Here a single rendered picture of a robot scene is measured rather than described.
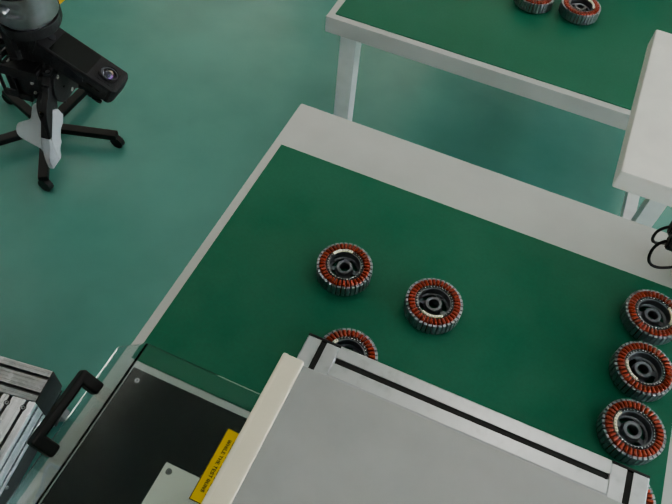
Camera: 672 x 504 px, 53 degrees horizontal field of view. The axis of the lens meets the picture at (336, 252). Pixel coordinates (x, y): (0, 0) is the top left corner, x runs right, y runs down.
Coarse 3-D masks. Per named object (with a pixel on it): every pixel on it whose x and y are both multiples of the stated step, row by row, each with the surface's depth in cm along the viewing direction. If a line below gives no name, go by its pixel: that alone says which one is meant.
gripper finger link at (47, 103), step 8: (48, 88) 88; (40, 96) 88; (48, 96) 88; (40, 104) 88; (48, 104) 88; (56, 104) 90; (40, 112) 89; (48, 112) 89; (40, 120) 89; (48, 120) 89; (48, 128) 90; (48, 136) 91
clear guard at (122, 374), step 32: (128, 352) 92; (160, 352) 90; (128, 384) 87; (160, 384) 87; (192, 384) 88; (224, 384) 88; (96, 416) 84; (128, 416) 85; (160, 416) 85; (192, 416) 85; (224, 416) 85; (64, 448) 83; (96, 448) 82; (128, 448) 82; (160, 448) 82; (192, 448) 83; (32, 480) 83; (64, 480) 80; (96, 480) 80; (128, 480) 80; (160, 480) 80; (192, 480) 80
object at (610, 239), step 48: (288, 144) 158; (336, 144) 159; (384, 144) 160; (240, 192) 148; (432, 192) 152; (480, 192) 153; (528, 192) 154; (576, 240) 147; (624, 240) 148; (144, 336) 126
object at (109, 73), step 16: (64, 32) 87; (48, 48) 85; (64, 48) 86; (80, 48) 88; (48, 64) 87; (64, 64) 86; (80, 64) 87; (96, 64) 88; (112, 64) 89; (80, 80) 87; (96, 80) 87; (112, 80) 88; (112, 96) 88
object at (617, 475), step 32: (320, 352) 86; (352, 352) 86; (352, 384) 84; (384, 384) 84; (416, 384) 84; (448, 416) 82; (480, 416) 82; (512, 448) 80; (544, 448) 81; (576, 448) 81; (576, 480) 79; (608, 480) 79; (640, 480) 79
